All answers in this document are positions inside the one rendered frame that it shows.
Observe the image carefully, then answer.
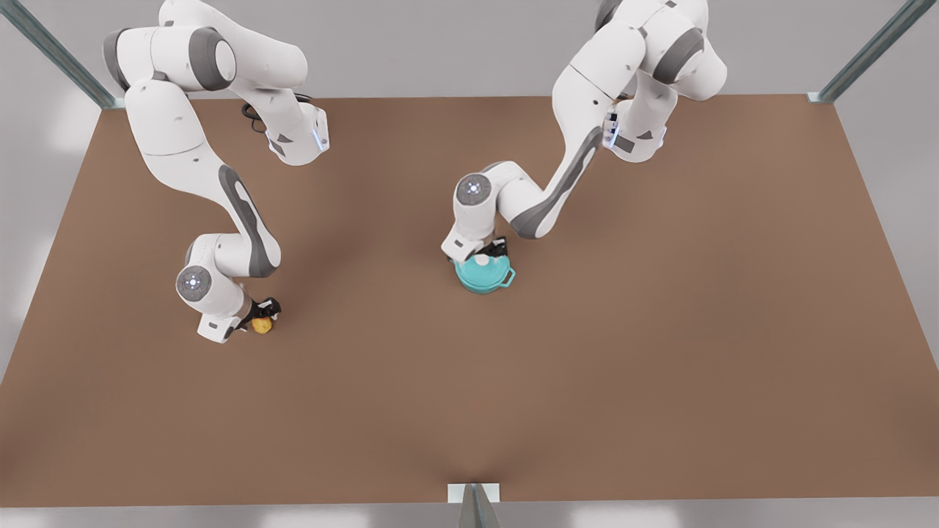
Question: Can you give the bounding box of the teal pot lid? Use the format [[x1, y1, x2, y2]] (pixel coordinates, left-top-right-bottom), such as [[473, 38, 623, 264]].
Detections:
[[455, 254, 511, 276]]

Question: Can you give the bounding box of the teal pot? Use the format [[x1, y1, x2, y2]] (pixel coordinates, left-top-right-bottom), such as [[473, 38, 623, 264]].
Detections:
[[454, 257, 516, 295]]

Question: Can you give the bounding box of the black cable loop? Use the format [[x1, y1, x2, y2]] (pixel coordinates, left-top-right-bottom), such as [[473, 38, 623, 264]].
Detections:
[[241, 94, 314, 135]]

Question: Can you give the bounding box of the silver frame post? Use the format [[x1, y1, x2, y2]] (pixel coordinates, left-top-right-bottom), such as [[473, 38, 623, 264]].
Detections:
[[447, 483, 501, 528], [806, 0, 939, 104], [0, 0, 125, 110]]

